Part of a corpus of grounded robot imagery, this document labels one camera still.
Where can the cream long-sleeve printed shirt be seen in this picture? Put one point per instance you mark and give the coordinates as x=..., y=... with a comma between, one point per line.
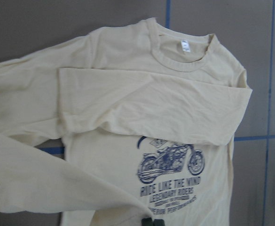
x=122, y=124

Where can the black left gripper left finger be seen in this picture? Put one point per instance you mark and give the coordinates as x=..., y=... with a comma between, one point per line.
x=146, y=222

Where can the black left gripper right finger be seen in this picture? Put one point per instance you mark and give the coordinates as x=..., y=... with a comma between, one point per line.
x=159, y=222

